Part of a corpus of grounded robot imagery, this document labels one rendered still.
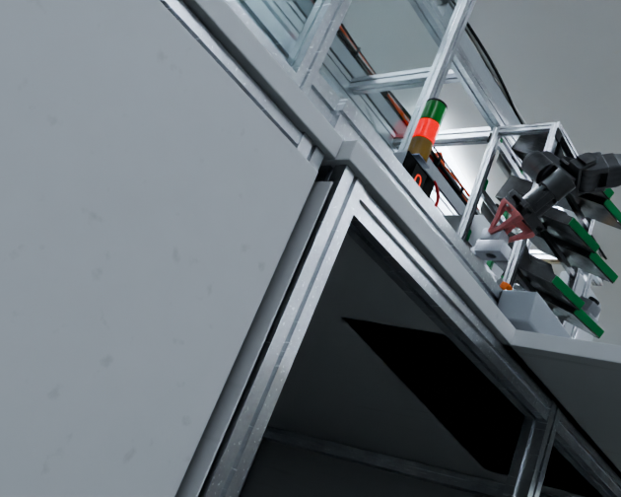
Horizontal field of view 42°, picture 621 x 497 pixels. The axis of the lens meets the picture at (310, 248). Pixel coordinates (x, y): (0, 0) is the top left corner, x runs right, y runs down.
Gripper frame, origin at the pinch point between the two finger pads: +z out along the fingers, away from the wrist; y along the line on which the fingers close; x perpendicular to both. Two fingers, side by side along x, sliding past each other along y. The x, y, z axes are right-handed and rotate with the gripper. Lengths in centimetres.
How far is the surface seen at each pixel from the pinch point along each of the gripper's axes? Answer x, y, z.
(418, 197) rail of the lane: 28, 51, 9
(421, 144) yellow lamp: -15.3, 21.1, -0.2
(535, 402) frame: 42.9, 9.1, 16.0
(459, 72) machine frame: -97, -37, -32
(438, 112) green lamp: -20.6, 20.4, -7.8
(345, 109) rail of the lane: 28, 72, 9
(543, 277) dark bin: 1.8, -20.1, -2.9
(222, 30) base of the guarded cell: 39, 99, 14
